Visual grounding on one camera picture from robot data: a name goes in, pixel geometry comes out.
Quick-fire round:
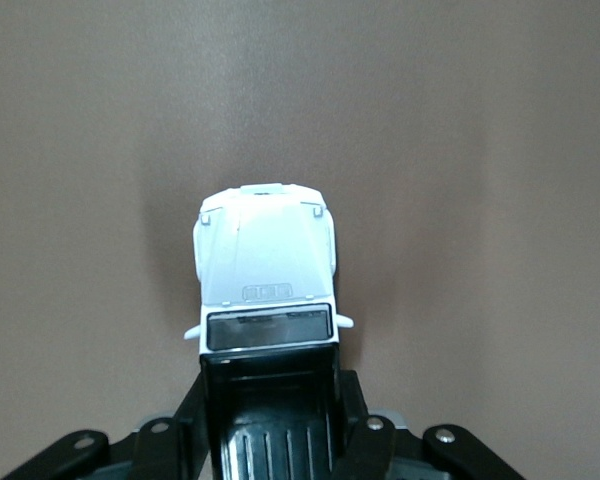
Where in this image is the white jeep toy black roof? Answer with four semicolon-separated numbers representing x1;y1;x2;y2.
183;181;356;480

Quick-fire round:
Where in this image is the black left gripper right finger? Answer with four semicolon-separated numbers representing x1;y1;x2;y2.
331;368;529;480

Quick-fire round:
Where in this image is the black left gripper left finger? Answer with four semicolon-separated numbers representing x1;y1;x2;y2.
0;372;214;480

